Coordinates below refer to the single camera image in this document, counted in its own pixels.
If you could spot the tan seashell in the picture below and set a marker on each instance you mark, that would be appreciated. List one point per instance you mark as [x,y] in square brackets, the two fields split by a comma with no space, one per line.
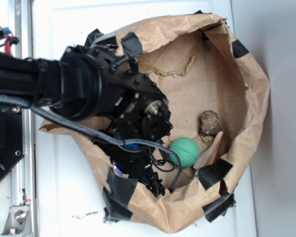
[210,155]

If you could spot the green dimpled ball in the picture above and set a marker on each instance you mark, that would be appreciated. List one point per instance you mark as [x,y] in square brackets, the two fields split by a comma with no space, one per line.
[187,151]

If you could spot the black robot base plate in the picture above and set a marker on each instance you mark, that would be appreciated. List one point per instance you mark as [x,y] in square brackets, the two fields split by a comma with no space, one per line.
[11,141]

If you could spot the brown paper bag bin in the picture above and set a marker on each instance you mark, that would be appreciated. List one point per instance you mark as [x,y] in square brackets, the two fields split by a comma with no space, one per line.
[200,65]

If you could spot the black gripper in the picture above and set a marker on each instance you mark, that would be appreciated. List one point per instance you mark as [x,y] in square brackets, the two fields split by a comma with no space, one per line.
[133,156]

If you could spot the brown rock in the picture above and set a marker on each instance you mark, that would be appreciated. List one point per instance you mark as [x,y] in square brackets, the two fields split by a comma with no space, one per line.
[209,124]

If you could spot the aluminium frame rail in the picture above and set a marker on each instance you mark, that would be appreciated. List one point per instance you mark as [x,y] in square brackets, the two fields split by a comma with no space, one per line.
[23,175]

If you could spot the metal corner bracket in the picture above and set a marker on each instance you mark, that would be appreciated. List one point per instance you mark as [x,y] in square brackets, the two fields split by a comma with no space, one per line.
[18,222]

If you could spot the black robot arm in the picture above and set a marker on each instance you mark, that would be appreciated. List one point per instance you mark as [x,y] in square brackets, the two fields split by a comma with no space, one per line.
[105,97]

